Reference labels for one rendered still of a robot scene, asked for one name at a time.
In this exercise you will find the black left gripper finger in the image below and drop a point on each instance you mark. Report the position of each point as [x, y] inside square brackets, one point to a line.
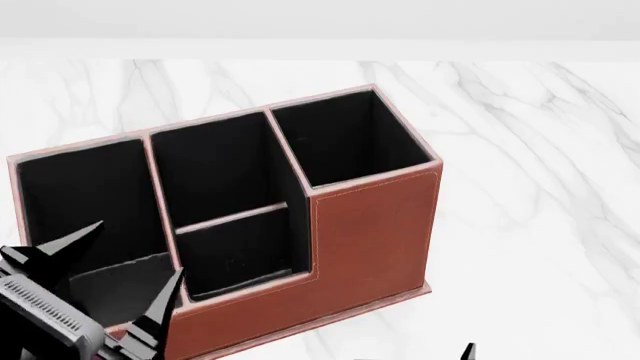
[67, 249]
[157, 317]

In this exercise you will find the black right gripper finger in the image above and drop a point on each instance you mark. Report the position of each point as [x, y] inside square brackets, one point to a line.
[468, 353]

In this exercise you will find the dark grey book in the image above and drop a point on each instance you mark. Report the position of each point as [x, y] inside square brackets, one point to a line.
[120, 288]

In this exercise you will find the brown leather desk caddy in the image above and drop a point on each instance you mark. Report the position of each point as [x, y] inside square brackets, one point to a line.
[375, 240]

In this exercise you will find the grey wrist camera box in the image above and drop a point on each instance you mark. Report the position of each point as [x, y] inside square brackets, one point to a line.
[40, 318]

